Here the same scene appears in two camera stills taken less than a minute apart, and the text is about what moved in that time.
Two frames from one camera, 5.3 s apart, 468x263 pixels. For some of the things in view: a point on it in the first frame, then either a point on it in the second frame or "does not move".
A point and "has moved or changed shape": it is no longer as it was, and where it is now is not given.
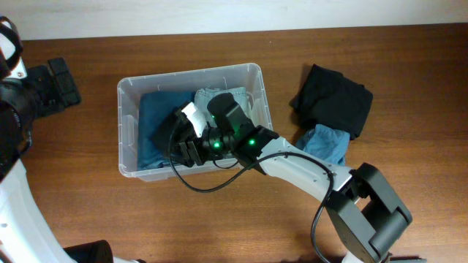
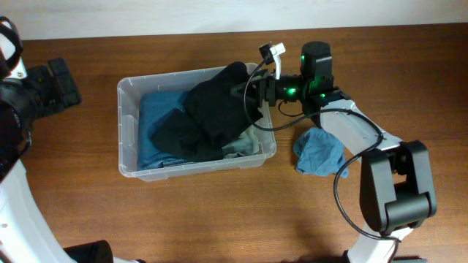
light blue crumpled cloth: x=327 y=143 does not move
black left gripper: x=51 y=86 does not move
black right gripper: x=188 y=136 -> x=267 y=85
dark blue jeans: x=153 y=108 does not move
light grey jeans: x=202 y=96 has moved or changed shape
